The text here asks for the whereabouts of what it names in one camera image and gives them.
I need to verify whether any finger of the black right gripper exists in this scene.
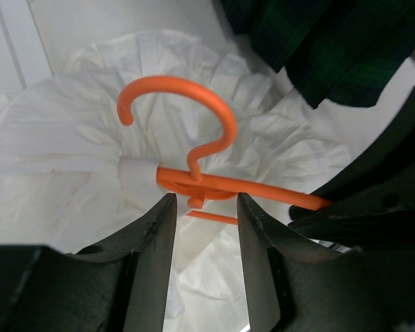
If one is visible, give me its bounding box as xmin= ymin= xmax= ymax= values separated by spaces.
xmin=289 ymin=86 xmax=415 ymax=250

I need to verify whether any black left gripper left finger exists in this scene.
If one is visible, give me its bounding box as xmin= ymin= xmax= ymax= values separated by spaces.
xmin=0 ymin=194 xmax=177 ymax=331

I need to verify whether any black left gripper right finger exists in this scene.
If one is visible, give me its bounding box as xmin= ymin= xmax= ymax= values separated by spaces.
xmin=237 ymin=193 xmax=415 ymax=331

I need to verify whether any orange plastic hanger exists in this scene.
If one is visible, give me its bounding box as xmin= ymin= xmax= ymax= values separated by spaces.
xmin=117 ymin=75 xmax=333 ymax=225

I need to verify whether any white cloth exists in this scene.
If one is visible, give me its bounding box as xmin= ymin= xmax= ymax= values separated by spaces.
xmin=0 ymin=29 xmax=353 ymax=332

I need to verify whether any green plaid skirt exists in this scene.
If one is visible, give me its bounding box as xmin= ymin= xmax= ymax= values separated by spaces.
xmin=221 ymin=0 xmax=415 ymax=108

